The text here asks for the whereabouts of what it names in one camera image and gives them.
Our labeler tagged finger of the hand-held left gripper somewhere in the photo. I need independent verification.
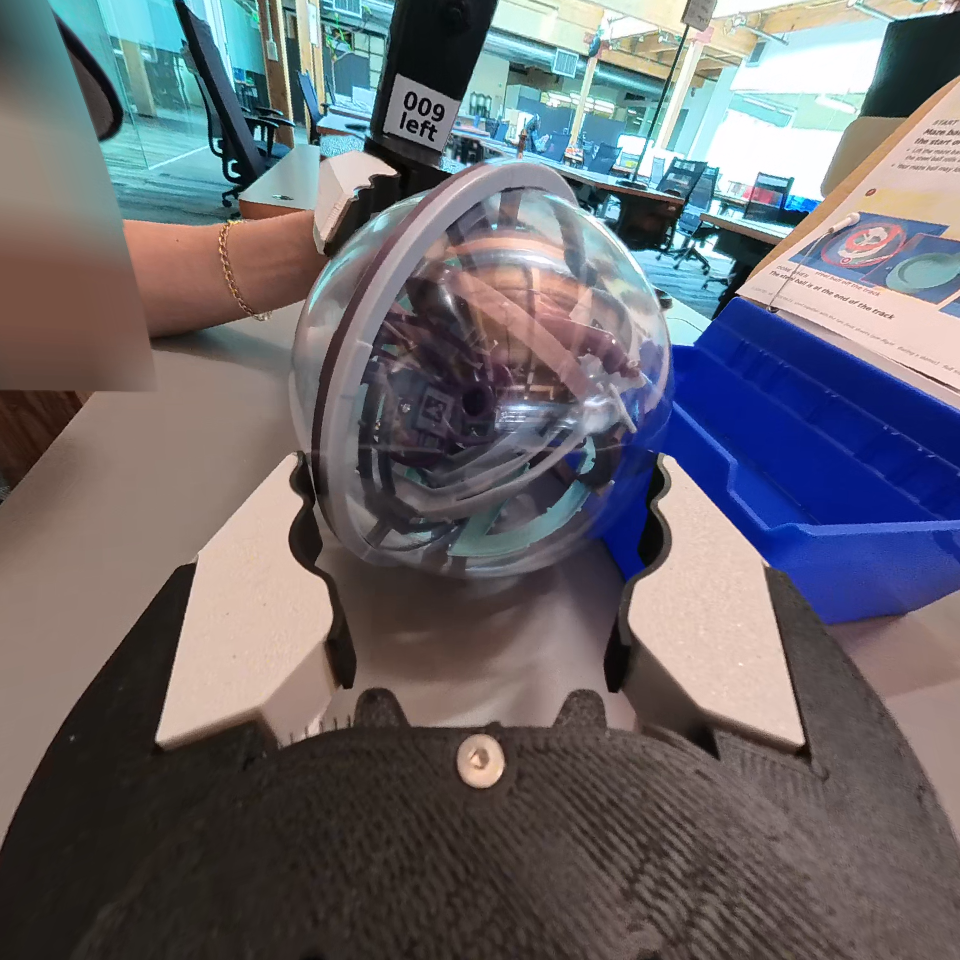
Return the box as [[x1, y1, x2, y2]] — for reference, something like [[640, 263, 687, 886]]
[[312, 153, 402, 258]]

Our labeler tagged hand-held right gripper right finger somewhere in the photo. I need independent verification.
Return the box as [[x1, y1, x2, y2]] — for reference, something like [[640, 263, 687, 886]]
[[605, 456, 809, 756]]

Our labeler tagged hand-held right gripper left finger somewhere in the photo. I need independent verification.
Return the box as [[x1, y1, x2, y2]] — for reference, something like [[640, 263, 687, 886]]
[[153, 452, 359, 753]]

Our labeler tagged clear plastic maze ball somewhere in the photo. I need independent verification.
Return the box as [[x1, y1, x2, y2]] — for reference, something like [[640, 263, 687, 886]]
[[288, 159, 674, 580]]

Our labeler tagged person's left forearm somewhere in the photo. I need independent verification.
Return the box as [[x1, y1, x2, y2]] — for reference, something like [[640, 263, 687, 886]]
[[120, 217, 252, 339]]

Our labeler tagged person's left hand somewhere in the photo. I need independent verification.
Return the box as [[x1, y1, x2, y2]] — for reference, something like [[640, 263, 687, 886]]
[[247, 210, 329, 315]]

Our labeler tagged black office chair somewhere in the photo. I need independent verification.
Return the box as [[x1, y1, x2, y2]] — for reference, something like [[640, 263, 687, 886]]
[[176, 0, 297, 207]]

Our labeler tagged blue plastic bin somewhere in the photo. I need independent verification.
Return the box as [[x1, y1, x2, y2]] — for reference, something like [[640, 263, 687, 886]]
[[603, 294, 960, 625]]

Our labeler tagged printed instruction sheet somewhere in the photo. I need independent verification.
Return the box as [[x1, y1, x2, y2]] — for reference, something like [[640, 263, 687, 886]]
[[735, 78, 960, 391]]

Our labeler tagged gold chain bracelet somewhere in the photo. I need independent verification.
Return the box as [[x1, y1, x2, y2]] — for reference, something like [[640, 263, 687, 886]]
[[217, 219, 273, 322]]

